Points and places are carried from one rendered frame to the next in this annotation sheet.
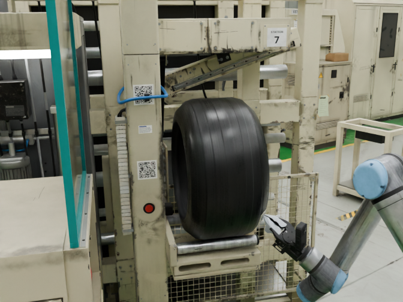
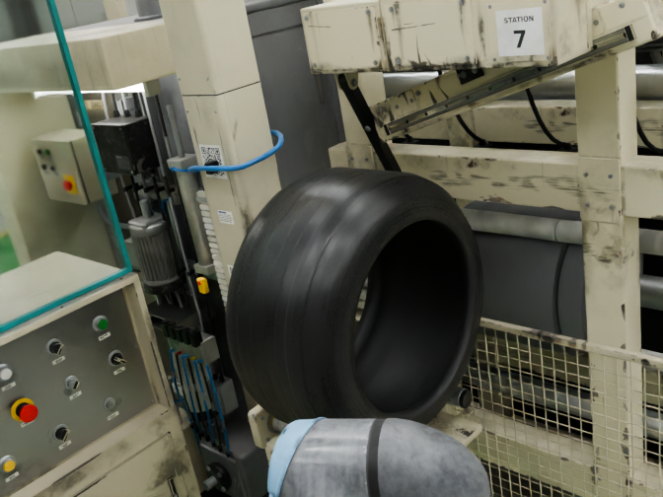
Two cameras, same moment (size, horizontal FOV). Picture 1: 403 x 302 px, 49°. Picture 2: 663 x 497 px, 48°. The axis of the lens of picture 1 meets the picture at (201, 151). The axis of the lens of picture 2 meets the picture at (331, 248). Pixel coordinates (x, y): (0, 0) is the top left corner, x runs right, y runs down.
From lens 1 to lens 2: 161 cm
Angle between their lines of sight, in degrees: 55
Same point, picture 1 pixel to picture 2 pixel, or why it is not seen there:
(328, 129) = not seen: outside the picture
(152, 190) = not seen: hidden behind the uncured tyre
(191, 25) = (353, 17)
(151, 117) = (229, 200)
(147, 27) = (193, 49)
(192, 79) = (414, 113)
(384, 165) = (295, 449)
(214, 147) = (243, 280)
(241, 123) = (301, 245)
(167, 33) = (320, 35)
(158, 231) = not seen: hidden behind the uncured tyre
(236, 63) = (493, 83)
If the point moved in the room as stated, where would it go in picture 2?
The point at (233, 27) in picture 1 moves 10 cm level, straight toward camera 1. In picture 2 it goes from (425, 16) to (383, 26)
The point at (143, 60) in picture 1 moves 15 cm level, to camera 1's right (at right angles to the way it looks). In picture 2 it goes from (201, 105) to (235, 109)
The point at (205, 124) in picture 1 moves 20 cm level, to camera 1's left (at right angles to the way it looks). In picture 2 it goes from (253, 234) to (208, 216)
